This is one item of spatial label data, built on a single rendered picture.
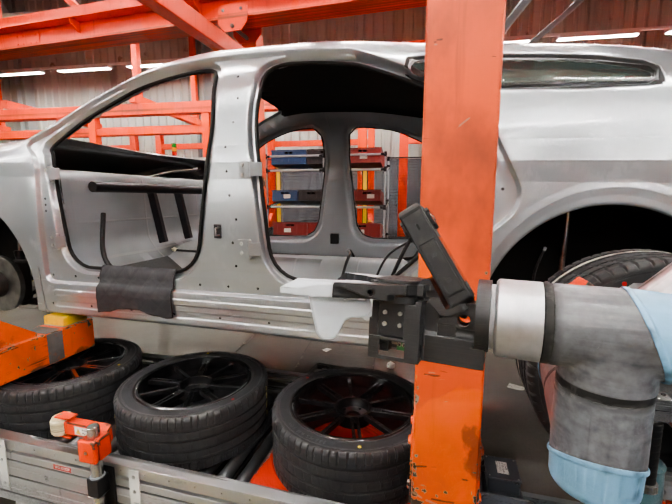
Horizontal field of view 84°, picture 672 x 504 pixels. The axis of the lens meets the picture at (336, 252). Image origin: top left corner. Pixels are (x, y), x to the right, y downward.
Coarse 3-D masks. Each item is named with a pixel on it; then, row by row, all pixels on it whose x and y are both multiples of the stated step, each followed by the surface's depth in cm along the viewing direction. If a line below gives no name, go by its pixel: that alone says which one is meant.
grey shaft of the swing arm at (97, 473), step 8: (96, 424) 131; (88, 432) 129; (96, 432) 130; (96, 464) 131; (96, 472) 131; (104, 472) 134; (112, 472) 135; (88, 480) 131; (96, 480) 131; (104, 480) 133; (112, 480) 135; (88, 488) 132; (96, 488) 131; (104, 488) 133; (112, 488) 136; (96, 496) 131; (104, 496) 134; (112, 496) 136
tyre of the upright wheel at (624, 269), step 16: (592, 256) 118; (608, 256) 111; (624, 256) 106; (640, 256) 102; (656, 256) 100; (560, 272) 119; (576, 272) 111; (592, 272) 105; (608, 272) 100; (624, 272) 98; (640, 272) 97; (656, 272) 96; (528, 368) 108; (528, 384) 109; (544, 400) 107; (544, 416) 108
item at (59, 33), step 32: (64, 0) 434; (128, 0) 410; (192, 0) 359; (224, 0) 358; (256, 0) 350; (288, 0) 342; (320, 0) 335; (352, 0) 317; (384, 0) 316; (416, 0) 316; (0, 32) 429; (64, 32) 411; (96, 32) 400; (128, 32) 377; (160, 32) 376
